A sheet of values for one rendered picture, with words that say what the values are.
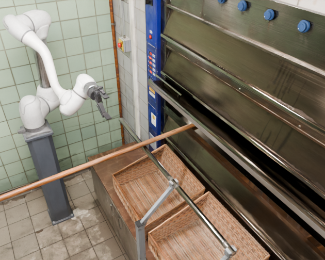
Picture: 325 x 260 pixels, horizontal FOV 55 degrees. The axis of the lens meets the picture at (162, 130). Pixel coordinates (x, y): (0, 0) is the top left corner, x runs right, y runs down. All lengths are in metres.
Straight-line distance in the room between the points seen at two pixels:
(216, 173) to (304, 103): 0.87
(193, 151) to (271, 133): 0.78
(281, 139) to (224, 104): 0.39
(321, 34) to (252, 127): 0.56
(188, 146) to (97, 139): 1.42
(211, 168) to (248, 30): 0.94
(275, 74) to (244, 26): 0.27
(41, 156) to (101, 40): 1.14
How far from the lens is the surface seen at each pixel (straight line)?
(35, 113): 2.42
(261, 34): 1.48
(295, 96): 1.38
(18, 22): 2.20
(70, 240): 3.03
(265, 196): 1.75
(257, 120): 1.59
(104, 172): 2.68
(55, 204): 3.00
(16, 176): 3.41
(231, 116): 1.70
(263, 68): 1.49
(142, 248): 2.00
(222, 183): 2.02
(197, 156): 2.16
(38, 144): 2.55
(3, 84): 2.88
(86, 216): 3.15
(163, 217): 2.13
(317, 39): 1.31
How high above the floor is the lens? 2.41
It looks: 36 degrees down
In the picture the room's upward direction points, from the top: straight up
